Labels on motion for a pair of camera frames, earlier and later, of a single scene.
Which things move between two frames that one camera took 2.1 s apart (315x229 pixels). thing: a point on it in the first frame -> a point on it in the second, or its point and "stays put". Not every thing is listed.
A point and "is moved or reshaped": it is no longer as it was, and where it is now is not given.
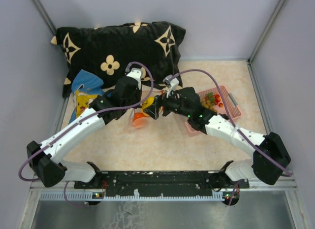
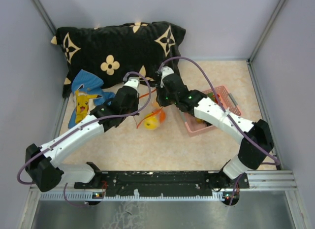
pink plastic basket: x=233 y=108 stays put
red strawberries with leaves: x=215 y=99 stays put
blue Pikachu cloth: x=86 y=87 stays put
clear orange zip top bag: x=139 y=118 is moved or reshaped
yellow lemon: x=148 y=102 -> x=151 y=122
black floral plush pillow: x=153 y=48 stays put
